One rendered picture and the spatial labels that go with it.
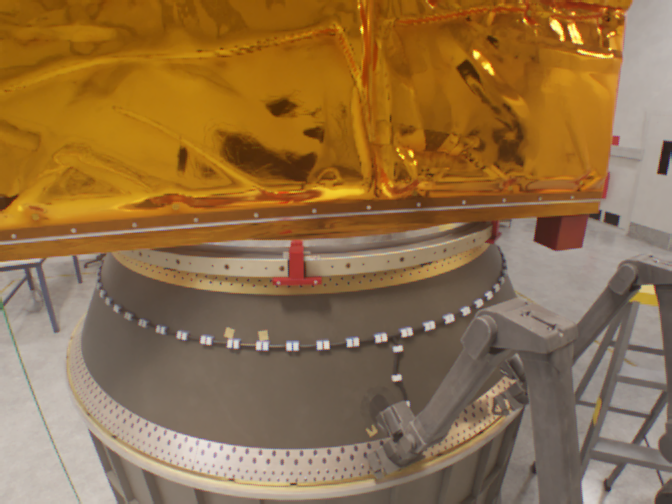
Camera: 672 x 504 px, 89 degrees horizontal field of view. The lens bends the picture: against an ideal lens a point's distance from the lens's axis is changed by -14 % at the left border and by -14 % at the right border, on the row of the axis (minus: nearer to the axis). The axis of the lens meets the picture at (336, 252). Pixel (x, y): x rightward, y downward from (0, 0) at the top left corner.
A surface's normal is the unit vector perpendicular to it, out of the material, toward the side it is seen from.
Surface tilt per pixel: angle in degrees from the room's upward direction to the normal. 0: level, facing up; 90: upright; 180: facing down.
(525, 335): 90
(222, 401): 62
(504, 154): 90
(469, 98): 88
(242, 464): 43
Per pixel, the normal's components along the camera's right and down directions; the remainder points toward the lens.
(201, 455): -0.14, -0.47
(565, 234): 0.27, 0.33
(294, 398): 0.04, -0.14
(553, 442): -0.87, 0.15
